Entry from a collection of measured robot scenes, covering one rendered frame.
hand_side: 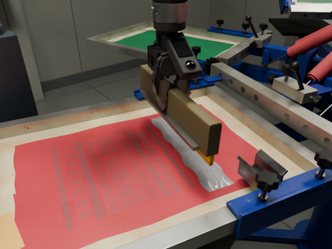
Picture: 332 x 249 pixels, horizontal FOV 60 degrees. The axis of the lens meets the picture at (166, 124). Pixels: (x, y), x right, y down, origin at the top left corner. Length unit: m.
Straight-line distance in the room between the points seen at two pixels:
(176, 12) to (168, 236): 0.44
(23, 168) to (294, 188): 0.64
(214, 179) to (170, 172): 0.11
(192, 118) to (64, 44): 3.06
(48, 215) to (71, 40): 3.05
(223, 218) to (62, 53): 3.19
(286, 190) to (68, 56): 3.22
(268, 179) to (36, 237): 0.46
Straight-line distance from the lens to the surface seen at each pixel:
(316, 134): 0.84
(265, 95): 0.95
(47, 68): 3.58
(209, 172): 0.72
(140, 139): 0.84
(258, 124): 0.89
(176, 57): 0.62
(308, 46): 1.34
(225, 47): 1.69
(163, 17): 0.63
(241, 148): 0.83
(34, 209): 0.70
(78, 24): 3.60
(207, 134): 0.56
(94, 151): 0.81
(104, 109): 0.95
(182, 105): 0.63
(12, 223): 0.69
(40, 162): 0.82
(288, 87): 0.95
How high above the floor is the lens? 1.43
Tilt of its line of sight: 32 degrees down
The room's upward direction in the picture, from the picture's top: straight up
